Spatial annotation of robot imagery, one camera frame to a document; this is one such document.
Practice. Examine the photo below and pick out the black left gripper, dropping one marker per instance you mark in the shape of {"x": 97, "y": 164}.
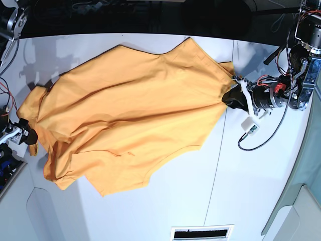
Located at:
{"x": 263, "y": 97}

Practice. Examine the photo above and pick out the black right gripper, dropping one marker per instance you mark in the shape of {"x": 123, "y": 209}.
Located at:
{"x": 32, "y": 137}

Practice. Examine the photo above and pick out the white slotted vent plate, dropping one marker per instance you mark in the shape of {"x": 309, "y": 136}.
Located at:
{"x": 202, "y": 233}

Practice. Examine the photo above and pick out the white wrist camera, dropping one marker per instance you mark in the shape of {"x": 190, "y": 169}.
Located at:
{"x": 252, "y": 123}
{"x": 14, "y": 136}

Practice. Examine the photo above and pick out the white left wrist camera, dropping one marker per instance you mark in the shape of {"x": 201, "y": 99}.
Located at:
{"x": 252, "y": 123}

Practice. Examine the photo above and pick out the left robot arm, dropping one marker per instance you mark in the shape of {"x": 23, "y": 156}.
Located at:
{"x": 298, "y": 63}

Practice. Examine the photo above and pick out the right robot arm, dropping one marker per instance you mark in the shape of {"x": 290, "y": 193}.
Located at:
{"x": 14, "y": 15}

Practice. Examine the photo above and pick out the blue black clutter bin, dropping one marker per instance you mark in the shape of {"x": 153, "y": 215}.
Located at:
{"x": 10, "y": 167}

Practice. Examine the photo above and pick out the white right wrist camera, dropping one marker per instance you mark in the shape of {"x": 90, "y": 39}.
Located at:
{"x": 14, "y": 136}

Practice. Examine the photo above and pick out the orange yellow t-shirt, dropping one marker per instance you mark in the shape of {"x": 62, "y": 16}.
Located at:
{"x": 120, "y": 116}

